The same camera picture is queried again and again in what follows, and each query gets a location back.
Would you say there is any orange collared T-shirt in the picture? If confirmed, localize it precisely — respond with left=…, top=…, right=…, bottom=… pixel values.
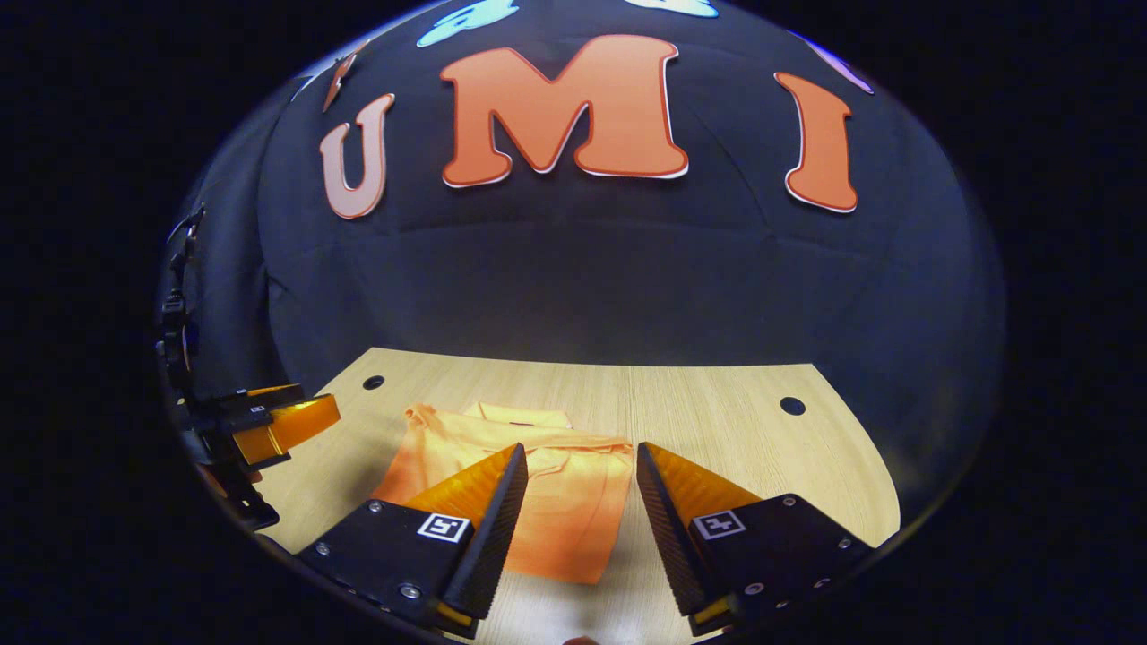
left=372, top=401, right=635, bottom=585

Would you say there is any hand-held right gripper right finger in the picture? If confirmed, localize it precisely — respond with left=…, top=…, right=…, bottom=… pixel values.
left=635, top=441, right=875, bottom=638

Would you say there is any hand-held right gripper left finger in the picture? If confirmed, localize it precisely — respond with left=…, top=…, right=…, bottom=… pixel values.
left=298, top=442, right=530, bottom=640

